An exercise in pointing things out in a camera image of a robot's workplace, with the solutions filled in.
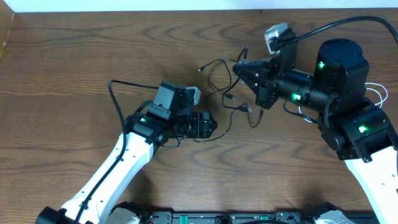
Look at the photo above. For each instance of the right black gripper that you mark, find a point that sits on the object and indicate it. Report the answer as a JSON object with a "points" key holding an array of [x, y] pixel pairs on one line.
{"points": [[270, 81]]}

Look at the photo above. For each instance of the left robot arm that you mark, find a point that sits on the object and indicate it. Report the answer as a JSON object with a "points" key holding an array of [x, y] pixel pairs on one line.
{"points": [[170, 115]]}

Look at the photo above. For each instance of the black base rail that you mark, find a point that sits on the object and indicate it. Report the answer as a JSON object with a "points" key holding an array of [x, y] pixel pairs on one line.
{"points": [[325, 213]]}

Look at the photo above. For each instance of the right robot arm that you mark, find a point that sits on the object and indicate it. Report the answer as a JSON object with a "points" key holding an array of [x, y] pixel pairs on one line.
{"points": [[352, 125]]}

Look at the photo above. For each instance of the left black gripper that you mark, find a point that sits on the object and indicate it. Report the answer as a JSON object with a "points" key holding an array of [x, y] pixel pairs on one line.
{"points": [[199, 125]]}

